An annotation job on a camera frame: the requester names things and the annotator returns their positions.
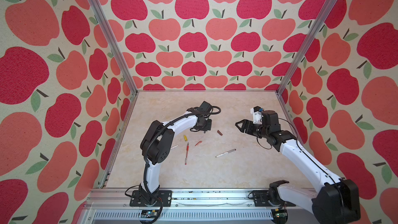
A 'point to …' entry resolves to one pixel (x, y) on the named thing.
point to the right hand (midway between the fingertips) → (241, 127)
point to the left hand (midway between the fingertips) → (209, 130)
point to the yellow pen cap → (185, 138)
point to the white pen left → (175, 146)
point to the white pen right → (225, 153)
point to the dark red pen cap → (218, 131)
